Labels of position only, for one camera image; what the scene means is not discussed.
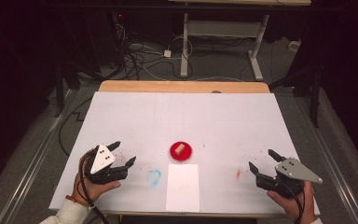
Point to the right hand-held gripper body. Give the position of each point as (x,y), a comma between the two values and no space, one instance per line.
(292,169)

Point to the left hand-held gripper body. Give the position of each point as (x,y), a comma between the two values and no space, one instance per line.
(102,160)

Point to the small wooden stamp block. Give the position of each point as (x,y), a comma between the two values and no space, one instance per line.
(180,149)

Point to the red dish with cork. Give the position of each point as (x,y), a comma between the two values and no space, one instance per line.
(187,153)

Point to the person's left hand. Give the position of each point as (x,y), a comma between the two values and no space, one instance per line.
(90,189)

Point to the person's right hand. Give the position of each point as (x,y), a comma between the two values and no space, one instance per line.
(292,207)

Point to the white paper sheet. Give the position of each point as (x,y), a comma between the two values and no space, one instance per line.
(182,189)

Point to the large white board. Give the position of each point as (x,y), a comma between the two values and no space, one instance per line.
(180,118)

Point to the black metal stand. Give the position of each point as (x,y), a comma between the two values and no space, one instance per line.
(59,93)

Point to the round grey table grommet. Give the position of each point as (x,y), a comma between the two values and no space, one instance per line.
(216,91)

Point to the wooden table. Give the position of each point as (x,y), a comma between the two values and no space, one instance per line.
(183,86)

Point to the small white power adapter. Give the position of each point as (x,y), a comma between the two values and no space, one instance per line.
(167,53)

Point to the white power strip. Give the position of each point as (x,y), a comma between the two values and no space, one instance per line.
(294,46)

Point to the white metal desk frame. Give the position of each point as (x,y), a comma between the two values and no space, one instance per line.
(223,28)

